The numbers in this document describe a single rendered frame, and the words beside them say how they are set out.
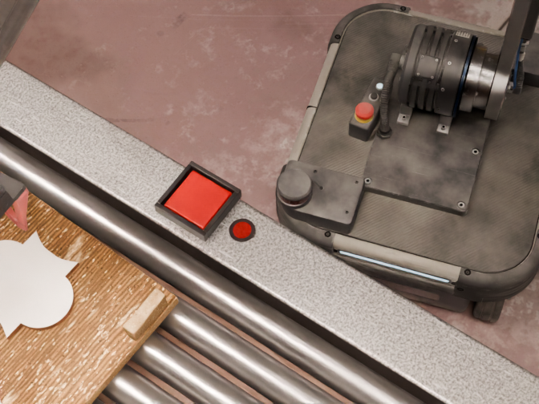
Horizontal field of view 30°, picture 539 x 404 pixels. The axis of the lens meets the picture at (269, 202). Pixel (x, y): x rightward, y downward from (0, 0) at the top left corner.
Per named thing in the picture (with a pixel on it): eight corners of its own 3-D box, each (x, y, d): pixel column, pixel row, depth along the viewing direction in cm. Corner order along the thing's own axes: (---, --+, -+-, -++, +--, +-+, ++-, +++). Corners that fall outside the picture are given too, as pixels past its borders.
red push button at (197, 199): (193, 175, 125) (192, 168, 124) (233, 198, 123) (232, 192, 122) (164, 210, 123) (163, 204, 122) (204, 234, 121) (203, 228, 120)
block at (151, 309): (158, 296, 115) (155, 285, 113) (170, 305, 114) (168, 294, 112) (124, 334, 113) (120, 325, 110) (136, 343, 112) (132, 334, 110)
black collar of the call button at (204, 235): (192, 167, 126) (191, 159, 124) (242, 196, 123) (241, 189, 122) (155, 212, 123) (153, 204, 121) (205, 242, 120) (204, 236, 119)
